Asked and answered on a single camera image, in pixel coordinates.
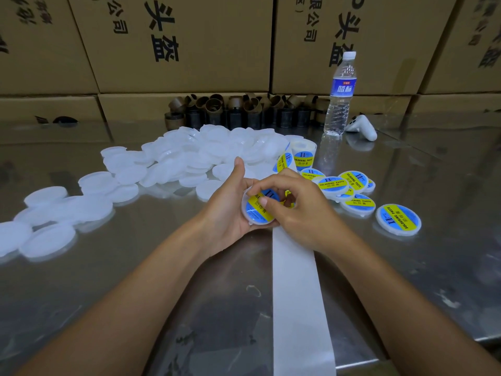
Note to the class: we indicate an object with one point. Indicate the person's left hand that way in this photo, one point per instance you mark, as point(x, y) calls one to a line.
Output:
point(223, 219)

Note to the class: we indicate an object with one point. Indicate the person's right hand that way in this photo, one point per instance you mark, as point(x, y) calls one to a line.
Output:
point(309, 219)

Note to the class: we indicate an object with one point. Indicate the pile of white plastic lids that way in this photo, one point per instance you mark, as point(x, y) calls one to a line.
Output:
point(184, 148)

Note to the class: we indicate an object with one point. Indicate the sticker roll with backing strip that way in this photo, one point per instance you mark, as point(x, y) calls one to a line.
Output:
point(301, 325)

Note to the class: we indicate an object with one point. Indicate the person's left forearm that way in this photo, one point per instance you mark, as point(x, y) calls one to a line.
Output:
point(113, 317)

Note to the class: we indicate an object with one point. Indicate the person's right forearm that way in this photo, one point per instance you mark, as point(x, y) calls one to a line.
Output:
point(427, 317)

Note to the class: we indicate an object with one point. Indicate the white handheld controller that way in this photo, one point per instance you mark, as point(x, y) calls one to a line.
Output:
point(362, 127)

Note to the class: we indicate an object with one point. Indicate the row of dark cardboard tubes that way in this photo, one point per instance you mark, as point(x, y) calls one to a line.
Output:
point(227, 112)

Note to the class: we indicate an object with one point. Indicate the clear plastic water bottle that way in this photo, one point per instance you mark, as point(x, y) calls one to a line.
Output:
point(341, 96)

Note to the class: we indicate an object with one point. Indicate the stack of brown cardboard boxes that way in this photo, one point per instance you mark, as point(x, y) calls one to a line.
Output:
point(188, 43)

